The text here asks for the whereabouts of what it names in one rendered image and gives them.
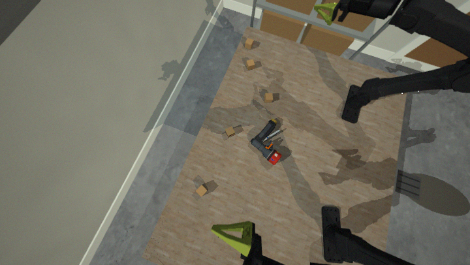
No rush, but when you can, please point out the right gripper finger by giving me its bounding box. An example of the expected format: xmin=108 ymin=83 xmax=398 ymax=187
xmin=314 ymin=3 xmax=337 ymax=25

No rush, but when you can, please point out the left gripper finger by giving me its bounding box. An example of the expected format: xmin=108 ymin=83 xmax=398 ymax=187
xmin=211 ymin=221 xmax=253 ymax=257

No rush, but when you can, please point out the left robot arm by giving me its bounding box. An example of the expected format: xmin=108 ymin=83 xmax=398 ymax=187
xmin=322 ymin=206 xmax=415 ymax=265

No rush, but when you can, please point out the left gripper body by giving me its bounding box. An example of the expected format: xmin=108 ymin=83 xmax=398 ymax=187
xmin=240 ymin=223 xmax=283 ymax=265

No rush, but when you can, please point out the small tan block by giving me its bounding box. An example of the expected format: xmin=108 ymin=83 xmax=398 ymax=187
xmin=246 ymin=59 xmax=255 ymax=70
xmin=264 ymin=93 xmax=273 ymax=102
xmin=225 ymin=126 xmax=235 ymax=137
xmin=196 ymin=184 xmax=208 ymax=197
xmin=245 ymin=38 xmax=253 ymax=50

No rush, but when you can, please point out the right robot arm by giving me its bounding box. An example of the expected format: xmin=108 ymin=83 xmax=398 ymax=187
xmin=341 ymin=0 xmax=470 ymax=123

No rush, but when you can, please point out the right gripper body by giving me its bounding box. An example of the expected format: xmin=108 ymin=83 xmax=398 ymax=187
xmin=332 ymin=0 xmax=369 ymax=22

